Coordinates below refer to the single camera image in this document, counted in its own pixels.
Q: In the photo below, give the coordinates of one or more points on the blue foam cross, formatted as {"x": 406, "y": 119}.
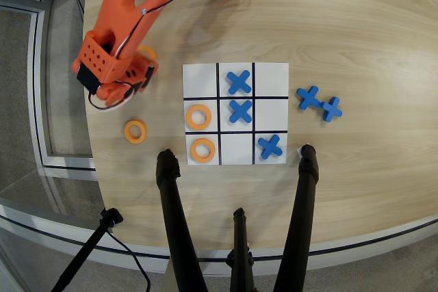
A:
{"x": 270, "y": 146}
{"x": 239, "y": 82}
{"x": 309, "y": 97}
{"x": 241, "y": 111}
{"x": 332, "y": 109}

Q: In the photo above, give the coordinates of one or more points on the grey metal floor frame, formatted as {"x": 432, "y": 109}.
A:
{"x": 37, "y": 83}

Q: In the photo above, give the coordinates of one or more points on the thin black stand pole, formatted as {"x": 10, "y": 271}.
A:
{"x": 92, "y": 244}

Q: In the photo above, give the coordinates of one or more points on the black tripod leg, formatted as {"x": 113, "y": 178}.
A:
{"x": 172, "y": 203}
{"x": 302, "y": 203}
{"x": 241, "y": 247}

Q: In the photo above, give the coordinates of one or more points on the small white tag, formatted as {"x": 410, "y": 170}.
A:
{"x": 298, "y": 151}

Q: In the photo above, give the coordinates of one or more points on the white tic-tac-toe grid sheet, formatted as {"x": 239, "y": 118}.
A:
{"x": 272, "y": 80}

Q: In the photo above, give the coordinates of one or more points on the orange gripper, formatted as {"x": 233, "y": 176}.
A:
{"x": 148, "y": 74}

